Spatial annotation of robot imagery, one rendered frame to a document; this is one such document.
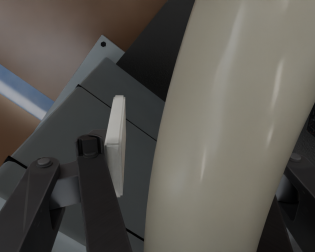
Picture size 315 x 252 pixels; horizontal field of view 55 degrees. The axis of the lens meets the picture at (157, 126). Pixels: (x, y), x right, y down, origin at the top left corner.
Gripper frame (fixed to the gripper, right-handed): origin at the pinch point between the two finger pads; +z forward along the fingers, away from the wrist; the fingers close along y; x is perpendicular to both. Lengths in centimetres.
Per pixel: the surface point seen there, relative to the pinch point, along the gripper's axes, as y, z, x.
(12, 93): -46, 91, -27
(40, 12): -32, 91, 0
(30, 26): -36, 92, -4
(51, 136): -13.9, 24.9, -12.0
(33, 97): -39, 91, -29
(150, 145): 1.5, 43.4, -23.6
